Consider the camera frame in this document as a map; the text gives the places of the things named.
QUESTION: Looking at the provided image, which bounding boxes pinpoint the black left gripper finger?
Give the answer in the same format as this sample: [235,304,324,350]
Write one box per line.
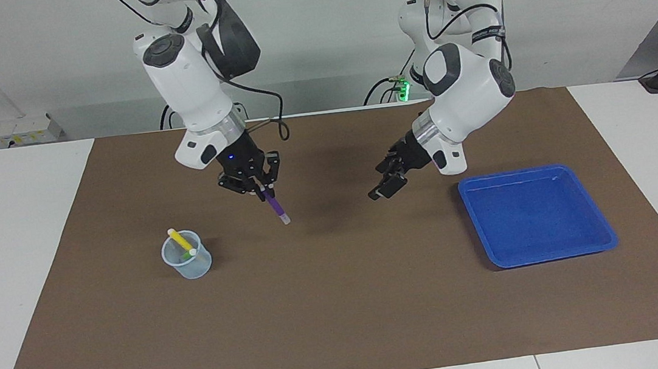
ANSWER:
[378,173,410,200]
[367,179,397,201]

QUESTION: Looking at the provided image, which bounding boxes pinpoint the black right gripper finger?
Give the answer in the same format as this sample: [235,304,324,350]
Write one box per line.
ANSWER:
[230,176,267,205]
[258,151,285,195]

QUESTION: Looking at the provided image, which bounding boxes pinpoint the purple marker pen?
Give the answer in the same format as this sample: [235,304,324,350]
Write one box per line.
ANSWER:
[261,188,292,227]

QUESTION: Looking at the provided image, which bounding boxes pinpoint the yellow marker pen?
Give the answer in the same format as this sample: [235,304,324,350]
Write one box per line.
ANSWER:
[167,226,196,255]

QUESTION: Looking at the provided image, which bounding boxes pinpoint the translucent plastic cup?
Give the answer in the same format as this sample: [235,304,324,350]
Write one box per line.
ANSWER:
[159,227,215,282]

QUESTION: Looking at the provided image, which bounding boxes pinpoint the brown table mat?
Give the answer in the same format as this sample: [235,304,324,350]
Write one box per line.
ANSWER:
[0,75,658,369]

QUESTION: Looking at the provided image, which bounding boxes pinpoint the blue plastic tray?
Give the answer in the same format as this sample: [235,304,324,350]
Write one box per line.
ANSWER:
[457,159,620,273]

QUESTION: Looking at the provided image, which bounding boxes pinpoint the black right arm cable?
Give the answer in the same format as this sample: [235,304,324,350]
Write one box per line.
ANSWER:
[105,0,291,159]

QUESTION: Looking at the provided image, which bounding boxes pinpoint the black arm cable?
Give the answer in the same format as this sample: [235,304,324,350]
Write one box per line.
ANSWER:
[423,0,514,80]
[105,0,291,159]

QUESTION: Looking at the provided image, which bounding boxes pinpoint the black base cable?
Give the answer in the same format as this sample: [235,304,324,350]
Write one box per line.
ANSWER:
[358,46,421,107]
[158,103,177,131]

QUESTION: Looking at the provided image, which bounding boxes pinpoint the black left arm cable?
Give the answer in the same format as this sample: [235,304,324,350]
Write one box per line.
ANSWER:
[423,0,514,80]

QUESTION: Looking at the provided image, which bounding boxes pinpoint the white wall power strip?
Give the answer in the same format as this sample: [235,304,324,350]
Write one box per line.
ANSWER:
[0,112,64,148]

